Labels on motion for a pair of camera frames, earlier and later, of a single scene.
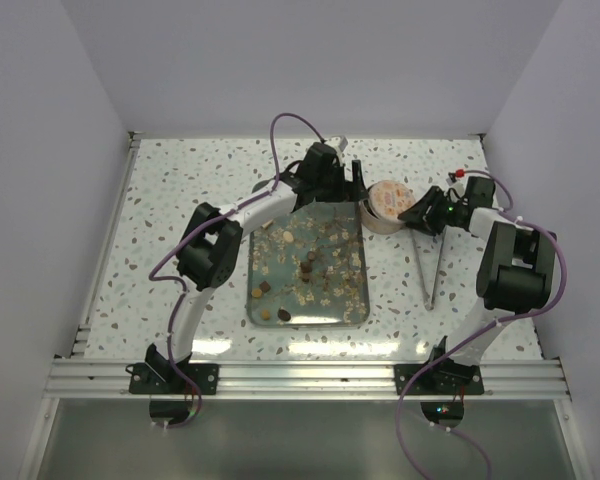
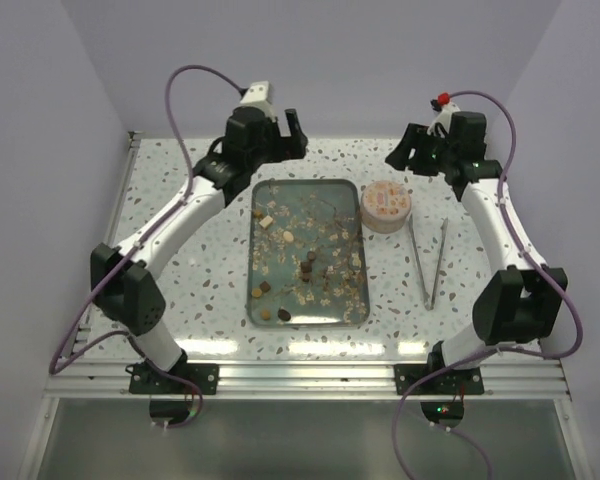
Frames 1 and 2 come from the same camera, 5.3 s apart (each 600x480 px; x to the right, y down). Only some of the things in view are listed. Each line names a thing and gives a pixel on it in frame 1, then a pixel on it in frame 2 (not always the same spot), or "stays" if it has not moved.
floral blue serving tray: [308, 268] stays
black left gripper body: [334, 189] to [276, 148]
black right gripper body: [443, 211] to [431, 154]
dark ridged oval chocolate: [283, 314] stays
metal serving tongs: [430, 303] stays
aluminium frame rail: [93, 379] stays
